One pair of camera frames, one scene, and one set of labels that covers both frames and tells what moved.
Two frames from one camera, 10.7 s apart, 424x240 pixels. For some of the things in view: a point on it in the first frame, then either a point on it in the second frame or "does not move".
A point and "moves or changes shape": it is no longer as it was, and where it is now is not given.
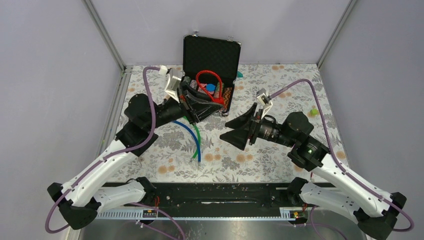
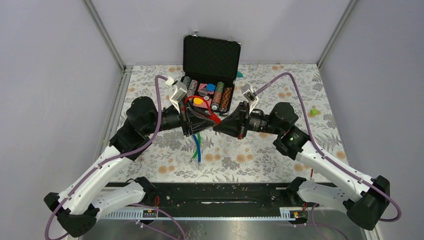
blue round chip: x=211 y=87 does not move
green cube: x=313 y=112 does not move
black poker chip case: x=210 y=67 does not move
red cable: x=219 y=101 moves or changes shape
